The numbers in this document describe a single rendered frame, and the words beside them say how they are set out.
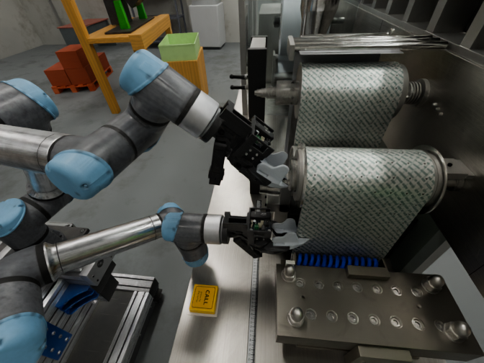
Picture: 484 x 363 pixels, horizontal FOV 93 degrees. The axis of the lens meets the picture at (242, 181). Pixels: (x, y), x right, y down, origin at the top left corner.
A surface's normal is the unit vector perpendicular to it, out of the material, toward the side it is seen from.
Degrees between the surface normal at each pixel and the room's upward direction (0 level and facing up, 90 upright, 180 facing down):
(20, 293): 55
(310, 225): 90
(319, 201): 90
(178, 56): 90
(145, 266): 0
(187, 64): 90
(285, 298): 0
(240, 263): 0
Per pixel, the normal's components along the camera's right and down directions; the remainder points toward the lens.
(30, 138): -0.15, -0.55
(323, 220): -0.09, 0.68
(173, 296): -0.04, -0.73
